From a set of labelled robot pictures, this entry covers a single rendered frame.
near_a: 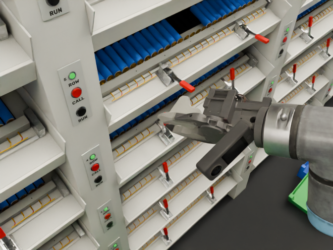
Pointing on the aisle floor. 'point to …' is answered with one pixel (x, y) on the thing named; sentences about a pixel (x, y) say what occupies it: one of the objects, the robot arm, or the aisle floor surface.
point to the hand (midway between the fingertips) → (166, 125)
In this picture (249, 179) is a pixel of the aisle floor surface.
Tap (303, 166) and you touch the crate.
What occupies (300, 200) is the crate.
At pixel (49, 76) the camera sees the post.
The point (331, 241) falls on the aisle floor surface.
